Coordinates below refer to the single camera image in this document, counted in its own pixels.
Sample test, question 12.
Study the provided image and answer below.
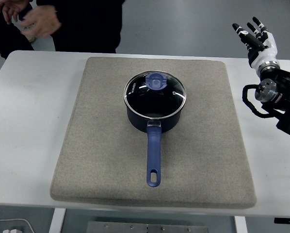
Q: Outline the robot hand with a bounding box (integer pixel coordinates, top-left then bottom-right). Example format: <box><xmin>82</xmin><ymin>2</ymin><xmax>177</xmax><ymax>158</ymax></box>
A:
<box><xmin>232</xmin><ymin>16</ymin><xmax>279</xmax><ymax>71</ymax></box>

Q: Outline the person's right hand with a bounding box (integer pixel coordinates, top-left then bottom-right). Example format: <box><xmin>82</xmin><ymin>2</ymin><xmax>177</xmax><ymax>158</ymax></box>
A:
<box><xmin>0</xmin><ymin>0</ymin><xmax>32</xmax><ymax>25</ymax></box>

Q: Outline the person's left hand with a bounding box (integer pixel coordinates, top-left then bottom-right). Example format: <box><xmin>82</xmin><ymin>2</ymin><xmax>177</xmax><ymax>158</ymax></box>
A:
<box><xmin>18</xmin><ymin>5</ymin><xmax>62</xmax><ymax>38</ymax></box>

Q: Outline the glass lid with blue knob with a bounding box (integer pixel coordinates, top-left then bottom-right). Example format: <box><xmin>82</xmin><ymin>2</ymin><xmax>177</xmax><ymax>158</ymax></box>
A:
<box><xmin>123</xmin><ymin>70</ymin><xmax>187</xmax><ymax>120</ymax></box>

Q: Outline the beige fabric mat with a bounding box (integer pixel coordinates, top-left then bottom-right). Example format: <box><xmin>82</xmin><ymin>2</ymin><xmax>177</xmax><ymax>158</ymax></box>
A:
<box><xmin>49</xmin><ymin>57</ymin><xmax>257</xmax><ymax>209</ymax></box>

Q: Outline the white table leg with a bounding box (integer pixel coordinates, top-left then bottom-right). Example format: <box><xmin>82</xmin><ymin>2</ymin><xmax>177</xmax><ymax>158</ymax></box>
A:
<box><xmin>49</xmin><ymin>208</ymin><xmax>67</xmax><ymax>233</ymax></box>
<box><xmin>234</xmin><ymin>215</ymin><xmax>248</xmax><ymax>233</ymax></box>

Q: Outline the grey metal plate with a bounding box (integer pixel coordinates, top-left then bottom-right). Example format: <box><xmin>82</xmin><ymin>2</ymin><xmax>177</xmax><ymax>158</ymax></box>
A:
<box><xmin>86</xmin><ymin>220</ymin><xmax>210</xmax><ymax>233</ymax></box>

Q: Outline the dark pot with blue handle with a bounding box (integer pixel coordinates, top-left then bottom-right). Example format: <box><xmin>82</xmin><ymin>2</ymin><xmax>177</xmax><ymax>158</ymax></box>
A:
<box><xmin>125</xmin><ymin>96</ymin><xmax>183</xmax><ymax>187</ymax></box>

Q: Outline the white cable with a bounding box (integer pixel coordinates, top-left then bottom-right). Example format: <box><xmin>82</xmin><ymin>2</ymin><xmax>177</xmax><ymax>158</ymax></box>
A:
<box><xmin>0</xmin><ymin>218</ymin><xmax>35</xmax><ymax>233</ymax></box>

